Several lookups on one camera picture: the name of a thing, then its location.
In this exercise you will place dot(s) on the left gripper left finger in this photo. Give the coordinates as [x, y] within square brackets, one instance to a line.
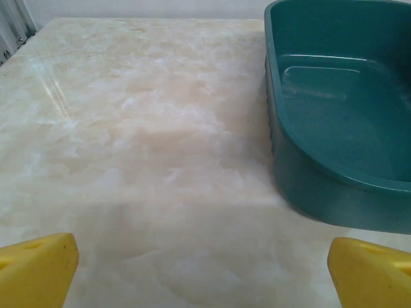
[32, 276]

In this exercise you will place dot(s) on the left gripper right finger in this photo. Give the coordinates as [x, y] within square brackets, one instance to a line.
[372, 279]

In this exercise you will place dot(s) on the teal plastic container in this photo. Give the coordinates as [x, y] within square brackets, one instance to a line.
[337, 112]

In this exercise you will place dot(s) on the aluminium frame post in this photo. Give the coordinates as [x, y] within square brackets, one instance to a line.
[13, 29]

